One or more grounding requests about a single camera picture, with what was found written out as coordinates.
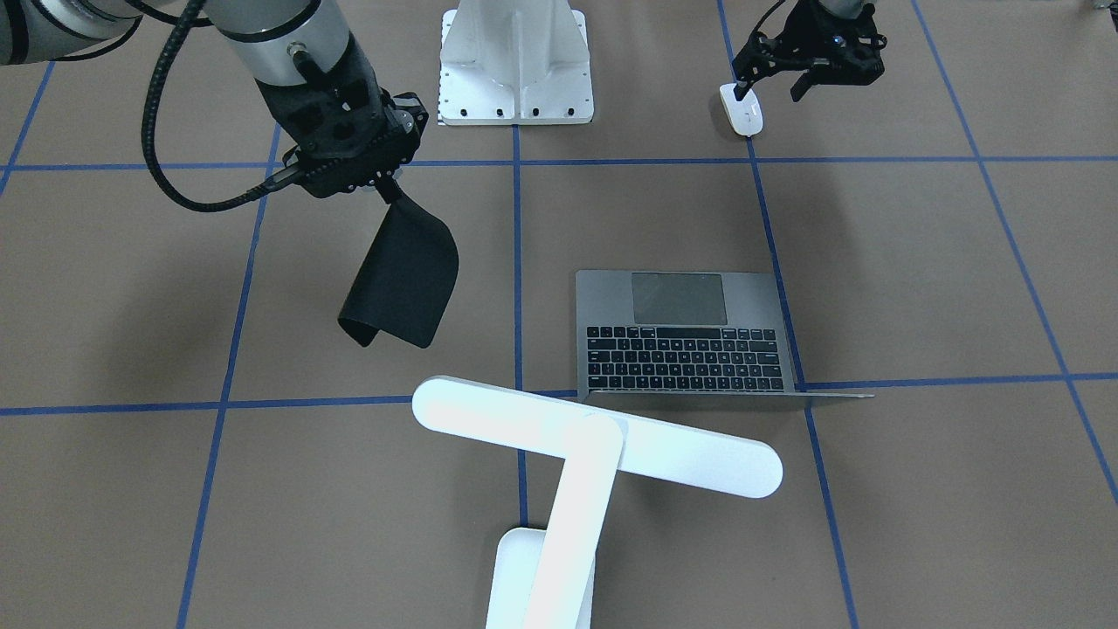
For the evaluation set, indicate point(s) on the white camera mast base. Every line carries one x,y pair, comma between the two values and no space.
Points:
515,63

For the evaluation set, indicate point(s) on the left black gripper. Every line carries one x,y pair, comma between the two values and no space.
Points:
810,37

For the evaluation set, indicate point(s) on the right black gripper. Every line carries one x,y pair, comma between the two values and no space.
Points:
404,120

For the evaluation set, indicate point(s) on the grey laptop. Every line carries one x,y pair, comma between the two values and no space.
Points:
685,340

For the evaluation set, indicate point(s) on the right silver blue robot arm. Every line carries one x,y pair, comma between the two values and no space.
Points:
265,35

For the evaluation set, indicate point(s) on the white computer mouse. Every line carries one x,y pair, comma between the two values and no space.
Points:
745,115

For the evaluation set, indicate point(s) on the white desk lamp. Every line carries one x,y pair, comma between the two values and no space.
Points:
544,578

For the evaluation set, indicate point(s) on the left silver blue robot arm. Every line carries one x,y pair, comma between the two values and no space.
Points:
827,42

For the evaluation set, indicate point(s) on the black mouse pad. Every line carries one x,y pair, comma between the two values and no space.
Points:
404,285

